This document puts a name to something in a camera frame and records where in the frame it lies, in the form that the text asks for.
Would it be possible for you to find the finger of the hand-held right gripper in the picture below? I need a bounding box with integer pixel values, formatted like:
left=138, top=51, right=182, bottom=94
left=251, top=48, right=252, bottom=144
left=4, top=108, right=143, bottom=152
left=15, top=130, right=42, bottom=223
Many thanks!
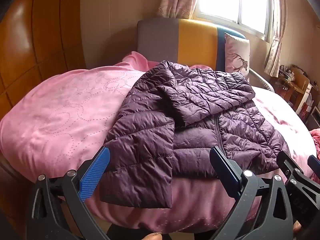
left=277, top=151, right=304, bottom=188
left=308, top=155, right=320, bottom=178

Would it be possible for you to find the grey yellow blue headboard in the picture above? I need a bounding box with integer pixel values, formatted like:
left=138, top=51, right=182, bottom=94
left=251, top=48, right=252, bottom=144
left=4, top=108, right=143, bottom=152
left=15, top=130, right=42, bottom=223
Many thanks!
left=137, top=18, right=250, bottom=72

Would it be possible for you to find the person's left hand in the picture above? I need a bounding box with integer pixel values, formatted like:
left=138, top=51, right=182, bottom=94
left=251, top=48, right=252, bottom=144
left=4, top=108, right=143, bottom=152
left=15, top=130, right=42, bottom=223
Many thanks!
left=142, top=232, right=163, bottom=240

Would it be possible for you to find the pink star curtain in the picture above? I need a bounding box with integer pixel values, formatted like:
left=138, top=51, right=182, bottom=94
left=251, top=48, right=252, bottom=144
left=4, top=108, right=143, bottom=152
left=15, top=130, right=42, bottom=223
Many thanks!
left=156, top=0, right=200, bottom=20

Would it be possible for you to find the deer print pillow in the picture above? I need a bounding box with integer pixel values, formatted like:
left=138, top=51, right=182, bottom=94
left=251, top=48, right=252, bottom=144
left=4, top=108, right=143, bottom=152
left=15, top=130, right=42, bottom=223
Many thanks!
left=224, top=32, right=251, bottom=80

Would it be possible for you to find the pink tied curtain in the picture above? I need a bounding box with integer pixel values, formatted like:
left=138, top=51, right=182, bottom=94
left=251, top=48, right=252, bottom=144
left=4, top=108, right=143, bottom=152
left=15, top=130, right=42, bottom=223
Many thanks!
left=264, top=0, right=287, bottom=78

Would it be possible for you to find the wooden wardrobe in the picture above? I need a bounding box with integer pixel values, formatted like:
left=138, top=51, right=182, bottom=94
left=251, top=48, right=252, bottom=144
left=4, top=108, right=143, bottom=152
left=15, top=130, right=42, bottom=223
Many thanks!
left=0, top=0, right=87, bottom=120

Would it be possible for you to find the purple quilted down jacket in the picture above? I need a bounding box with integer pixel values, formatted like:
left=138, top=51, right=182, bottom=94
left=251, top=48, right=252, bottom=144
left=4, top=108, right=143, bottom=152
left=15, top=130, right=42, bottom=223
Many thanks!
left=99, top=60, right=290, bottom=209

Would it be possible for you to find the red box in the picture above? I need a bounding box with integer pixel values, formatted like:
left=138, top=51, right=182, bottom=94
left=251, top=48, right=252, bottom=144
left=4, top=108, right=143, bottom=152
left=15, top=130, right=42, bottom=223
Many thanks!
left=299, top=102, right=312, bottom=120

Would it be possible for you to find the grey metal bed rail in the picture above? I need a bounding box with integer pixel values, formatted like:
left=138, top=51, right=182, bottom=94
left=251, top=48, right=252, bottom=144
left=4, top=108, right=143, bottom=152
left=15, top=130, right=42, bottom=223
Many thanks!
left=249, top=70, right=274, bottom=92

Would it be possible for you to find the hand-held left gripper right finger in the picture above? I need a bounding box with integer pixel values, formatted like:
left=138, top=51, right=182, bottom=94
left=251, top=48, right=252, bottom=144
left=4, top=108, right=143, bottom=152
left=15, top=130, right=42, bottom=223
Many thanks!
left=209, top=146, right=294, bottom=240

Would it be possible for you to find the pink crumpled cloth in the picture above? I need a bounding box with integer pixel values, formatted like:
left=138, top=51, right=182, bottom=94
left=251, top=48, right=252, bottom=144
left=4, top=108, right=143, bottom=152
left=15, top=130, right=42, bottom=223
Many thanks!
left=310, top=129, right=320, bottom=153

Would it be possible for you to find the cluttered wooden desk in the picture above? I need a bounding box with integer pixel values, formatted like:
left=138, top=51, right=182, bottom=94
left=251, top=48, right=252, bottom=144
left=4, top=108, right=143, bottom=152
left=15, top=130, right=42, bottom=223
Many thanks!
left=276, top=65, right=313, bottom=110

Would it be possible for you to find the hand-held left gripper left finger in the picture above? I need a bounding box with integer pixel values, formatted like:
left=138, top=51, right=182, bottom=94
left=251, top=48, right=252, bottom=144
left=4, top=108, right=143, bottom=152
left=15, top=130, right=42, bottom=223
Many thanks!
left=27, top=146, right=111, bottom=240

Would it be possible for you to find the pink bed blanket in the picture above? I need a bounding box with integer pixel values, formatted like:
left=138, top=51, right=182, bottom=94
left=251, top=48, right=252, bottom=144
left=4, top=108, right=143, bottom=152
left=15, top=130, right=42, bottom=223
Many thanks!
left=0, top=51, right=320, bottom=233

